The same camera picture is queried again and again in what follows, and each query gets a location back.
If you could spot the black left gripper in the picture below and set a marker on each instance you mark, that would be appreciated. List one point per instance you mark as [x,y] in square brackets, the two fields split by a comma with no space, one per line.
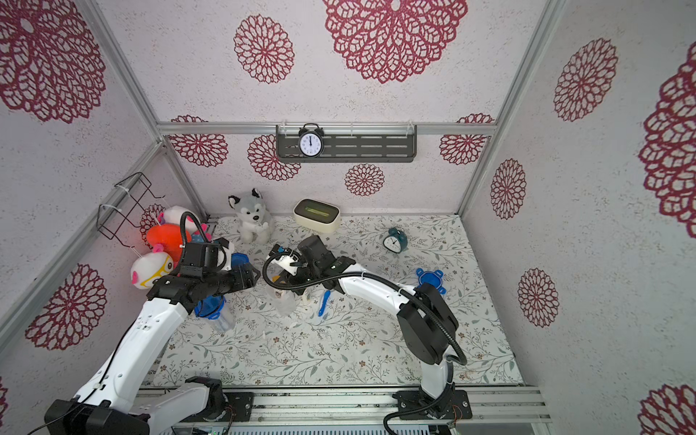
[244,278]

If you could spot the yellow cap bottle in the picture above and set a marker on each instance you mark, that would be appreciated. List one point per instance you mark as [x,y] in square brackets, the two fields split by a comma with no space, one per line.
[280,295]
[306,299]

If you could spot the clear plastic cup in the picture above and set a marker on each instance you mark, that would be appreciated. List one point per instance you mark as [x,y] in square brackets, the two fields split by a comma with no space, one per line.
[285,302]

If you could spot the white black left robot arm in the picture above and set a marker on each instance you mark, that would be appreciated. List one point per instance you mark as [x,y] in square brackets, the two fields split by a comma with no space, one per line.
[104,405]

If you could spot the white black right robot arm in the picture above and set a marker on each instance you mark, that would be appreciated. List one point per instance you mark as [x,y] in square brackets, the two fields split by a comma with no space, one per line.
[428,326]

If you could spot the grey husky plush toy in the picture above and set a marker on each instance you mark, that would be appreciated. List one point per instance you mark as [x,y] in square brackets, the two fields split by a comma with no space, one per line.
[255,221]

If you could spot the cream tissue box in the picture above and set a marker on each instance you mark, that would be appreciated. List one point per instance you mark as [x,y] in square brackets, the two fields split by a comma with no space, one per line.
[318,216]

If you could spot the orange red plush toy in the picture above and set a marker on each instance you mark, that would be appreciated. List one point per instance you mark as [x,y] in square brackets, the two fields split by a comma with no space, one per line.
[169,237]

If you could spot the white plush with glasses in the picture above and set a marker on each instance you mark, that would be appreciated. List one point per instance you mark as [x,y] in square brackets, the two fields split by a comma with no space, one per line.
[151,267]

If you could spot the white pink plush upper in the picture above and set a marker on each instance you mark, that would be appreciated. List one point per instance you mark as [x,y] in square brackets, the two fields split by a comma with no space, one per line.
[169,221]

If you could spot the green teal alarm clock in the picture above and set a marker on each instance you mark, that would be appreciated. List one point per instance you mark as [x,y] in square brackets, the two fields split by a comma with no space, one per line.
[396,241]

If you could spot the black wire wall basket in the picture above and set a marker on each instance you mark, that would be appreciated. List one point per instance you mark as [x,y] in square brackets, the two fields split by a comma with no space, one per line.
[135,207]

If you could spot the black wall alarm clock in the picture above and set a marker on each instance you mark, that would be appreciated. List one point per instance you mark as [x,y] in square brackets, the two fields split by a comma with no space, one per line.
[311,140]

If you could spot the grey metal wall shelf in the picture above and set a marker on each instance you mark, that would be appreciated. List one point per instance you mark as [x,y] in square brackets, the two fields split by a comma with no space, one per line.
[351,147]

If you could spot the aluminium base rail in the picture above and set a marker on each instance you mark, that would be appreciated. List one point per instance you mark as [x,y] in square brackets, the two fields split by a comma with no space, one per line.
[368,410]

